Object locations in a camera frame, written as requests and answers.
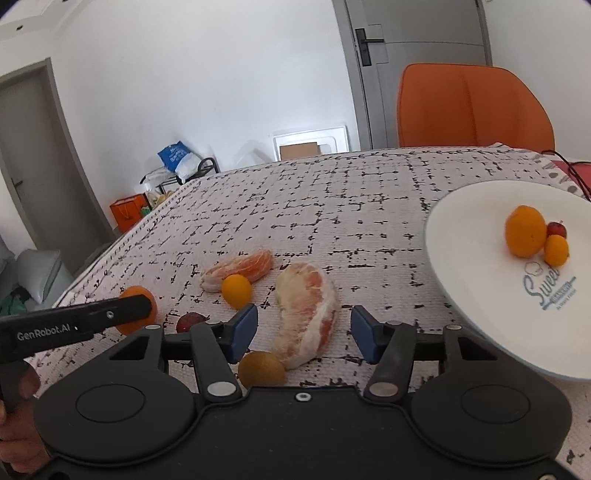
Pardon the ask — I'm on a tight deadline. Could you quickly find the large peeled pomelo segment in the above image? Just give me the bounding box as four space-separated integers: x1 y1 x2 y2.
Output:
273 262 341 370

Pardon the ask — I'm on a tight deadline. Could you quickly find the small tangerine back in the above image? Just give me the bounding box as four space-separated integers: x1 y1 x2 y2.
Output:
543 235 570 267

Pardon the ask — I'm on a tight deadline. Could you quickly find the red orange table mat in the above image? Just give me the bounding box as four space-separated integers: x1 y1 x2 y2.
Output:
553 160 590 197

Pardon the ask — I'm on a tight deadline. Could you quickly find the white plate with logo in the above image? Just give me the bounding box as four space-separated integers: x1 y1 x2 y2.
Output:
425 180 590 381

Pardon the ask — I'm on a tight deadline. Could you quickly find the white framed board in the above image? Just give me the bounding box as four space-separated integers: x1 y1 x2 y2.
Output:
273 126 349 161

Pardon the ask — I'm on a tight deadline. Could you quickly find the grey door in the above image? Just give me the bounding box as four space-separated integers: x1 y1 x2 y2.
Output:
332 0 492 150
1 59 114 275

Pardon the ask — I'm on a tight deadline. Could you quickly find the brown round fruit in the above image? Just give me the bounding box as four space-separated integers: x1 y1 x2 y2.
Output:
238 351 286 389

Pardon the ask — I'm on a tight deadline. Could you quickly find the large orange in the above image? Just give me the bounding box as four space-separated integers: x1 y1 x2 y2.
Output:
505 205 547 259

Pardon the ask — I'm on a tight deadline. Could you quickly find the black metal rack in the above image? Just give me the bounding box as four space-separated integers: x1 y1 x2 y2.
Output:
149 157 221 195

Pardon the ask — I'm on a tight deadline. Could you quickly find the patterned white tablecloth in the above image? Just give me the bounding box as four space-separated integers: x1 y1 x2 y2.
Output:
34 146 590 479

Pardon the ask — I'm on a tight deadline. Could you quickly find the orange chair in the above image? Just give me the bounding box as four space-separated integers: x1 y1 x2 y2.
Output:
397 63 555 153

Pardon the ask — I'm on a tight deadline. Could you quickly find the small red apple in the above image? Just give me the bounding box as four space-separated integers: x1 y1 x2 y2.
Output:
547 222 567 239

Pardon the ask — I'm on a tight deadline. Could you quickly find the grey cushion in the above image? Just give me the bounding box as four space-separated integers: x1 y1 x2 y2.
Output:
16 249 73 310

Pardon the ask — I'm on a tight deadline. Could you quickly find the blue and white bag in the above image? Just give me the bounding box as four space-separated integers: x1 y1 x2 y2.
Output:
157 141 201 183

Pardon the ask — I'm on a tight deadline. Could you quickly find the orange shopping bag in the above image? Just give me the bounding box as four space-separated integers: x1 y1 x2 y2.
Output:
110 194 151 233

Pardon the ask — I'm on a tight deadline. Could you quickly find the black cable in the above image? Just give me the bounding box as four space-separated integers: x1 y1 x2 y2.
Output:
540 149 591 202

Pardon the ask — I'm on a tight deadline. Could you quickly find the peeled orange-pink citrus segment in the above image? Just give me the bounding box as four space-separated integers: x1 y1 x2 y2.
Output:
200 249 273 293

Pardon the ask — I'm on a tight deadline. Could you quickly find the medium orange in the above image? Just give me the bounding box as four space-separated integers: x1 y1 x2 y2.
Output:
221 274 252 310

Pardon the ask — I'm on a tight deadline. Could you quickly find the small tangerine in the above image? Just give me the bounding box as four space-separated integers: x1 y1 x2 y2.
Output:
543 235 570 267
116 285 157 336

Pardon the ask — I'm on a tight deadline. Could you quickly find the black door handle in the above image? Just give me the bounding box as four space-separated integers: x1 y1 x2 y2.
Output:
355 28 385 67

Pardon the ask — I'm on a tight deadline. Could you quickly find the dark red plum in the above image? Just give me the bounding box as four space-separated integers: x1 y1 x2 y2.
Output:
176 312 207 333

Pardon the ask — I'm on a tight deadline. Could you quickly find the person's left hand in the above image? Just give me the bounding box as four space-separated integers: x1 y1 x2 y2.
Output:
1 363 50 474

